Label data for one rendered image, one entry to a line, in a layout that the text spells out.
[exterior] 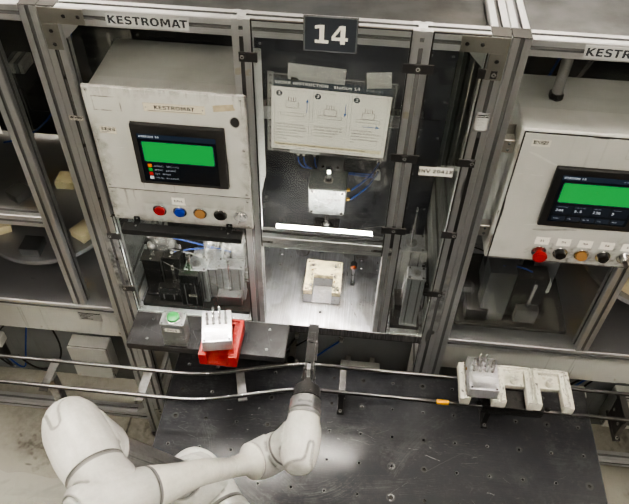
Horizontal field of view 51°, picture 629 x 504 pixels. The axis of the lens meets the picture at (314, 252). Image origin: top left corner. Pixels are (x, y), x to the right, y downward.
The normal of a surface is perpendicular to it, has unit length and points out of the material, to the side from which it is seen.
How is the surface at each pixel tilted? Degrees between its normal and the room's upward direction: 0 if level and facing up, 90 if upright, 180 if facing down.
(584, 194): 90
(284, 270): 0
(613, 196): 90
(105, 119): 90
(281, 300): 0
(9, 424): 0
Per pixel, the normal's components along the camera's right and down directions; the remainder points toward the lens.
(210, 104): -0.10, 0.72
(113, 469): 0.48, -0.70
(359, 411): 0.02, -0.69
